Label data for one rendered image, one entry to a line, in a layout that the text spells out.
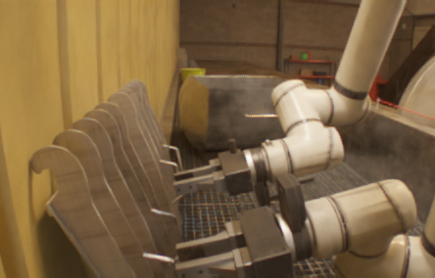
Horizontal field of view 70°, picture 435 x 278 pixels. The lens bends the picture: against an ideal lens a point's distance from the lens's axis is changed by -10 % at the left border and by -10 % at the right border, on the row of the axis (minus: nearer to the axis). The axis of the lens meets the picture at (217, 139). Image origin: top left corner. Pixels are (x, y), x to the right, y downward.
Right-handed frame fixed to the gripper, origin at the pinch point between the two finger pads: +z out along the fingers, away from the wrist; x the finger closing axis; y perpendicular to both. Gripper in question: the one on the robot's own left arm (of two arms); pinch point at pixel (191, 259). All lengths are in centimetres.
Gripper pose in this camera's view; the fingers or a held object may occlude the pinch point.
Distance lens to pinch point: 50.7
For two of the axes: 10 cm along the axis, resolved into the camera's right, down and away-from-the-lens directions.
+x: -1.0, -2.7, 9.6
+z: -9.7, 2.2, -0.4
